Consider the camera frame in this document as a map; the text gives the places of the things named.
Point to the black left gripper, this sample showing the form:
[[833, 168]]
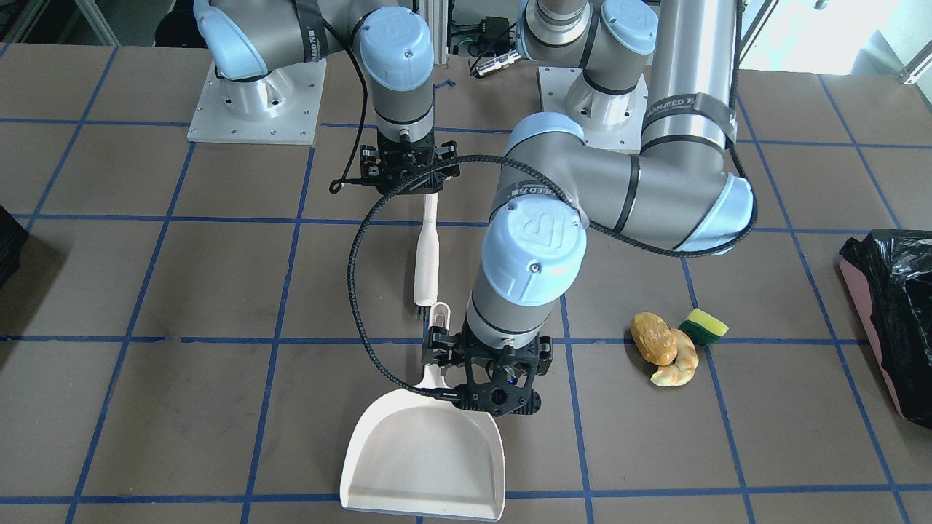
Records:
[[438, 347]]

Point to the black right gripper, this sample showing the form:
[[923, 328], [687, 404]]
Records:
[[372, 158]]

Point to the beige hand brush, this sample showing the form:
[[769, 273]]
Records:
[[427, 259]]

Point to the beige dustpan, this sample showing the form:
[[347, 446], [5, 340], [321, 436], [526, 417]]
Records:
[[413, 455]]

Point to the toy bread loaf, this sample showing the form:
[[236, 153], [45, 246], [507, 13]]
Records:
[[656, 341]]

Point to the toy croissant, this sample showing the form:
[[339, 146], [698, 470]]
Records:
[[683, 368]]

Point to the yellow green sponge piece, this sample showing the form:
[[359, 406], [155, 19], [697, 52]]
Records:
[[702, 328]]

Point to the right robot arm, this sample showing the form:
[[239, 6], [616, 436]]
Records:
[[391, 50]]

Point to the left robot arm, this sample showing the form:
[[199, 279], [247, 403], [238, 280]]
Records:
[[673, 197]]

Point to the black lined trash bin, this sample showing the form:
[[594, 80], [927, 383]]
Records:
[[888, 275]]

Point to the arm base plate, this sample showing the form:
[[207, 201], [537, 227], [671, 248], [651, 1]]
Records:
[[611, 122], [279, 109]]

